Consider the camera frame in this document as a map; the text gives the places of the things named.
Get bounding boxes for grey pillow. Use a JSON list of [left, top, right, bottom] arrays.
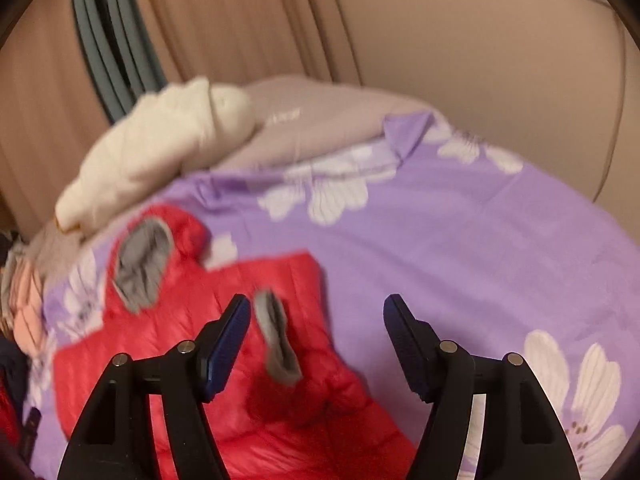
[[210, 74, 441, 173]]

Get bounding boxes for pile of folded clothes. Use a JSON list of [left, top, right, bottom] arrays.
[[0, 220, 76, 431]]

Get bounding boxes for red puffer jacket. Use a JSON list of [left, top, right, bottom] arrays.
[[52, 203, 420, 480]]

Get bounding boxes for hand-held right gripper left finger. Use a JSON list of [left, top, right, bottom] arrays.
[[57, 294, 251, 480]]

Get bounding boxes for beige curtain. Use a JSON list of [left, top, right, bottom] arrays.
[[0, 0, 363, 233]]

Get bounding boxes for purple floral bed sheet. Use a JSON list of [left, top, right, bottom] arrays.
[[22, 110, 636, 480]]

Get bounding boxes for white plush toy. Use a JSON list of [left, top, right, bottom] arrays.
[[55, 76, 256, 232]]

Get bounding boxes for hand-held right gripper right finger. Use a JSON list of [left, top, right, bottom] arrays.
[[383, 294, 583, 480]]

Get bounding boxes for grey-blue curtain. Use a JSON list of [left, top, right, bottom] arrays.
[[70, 0, 168, 126]]

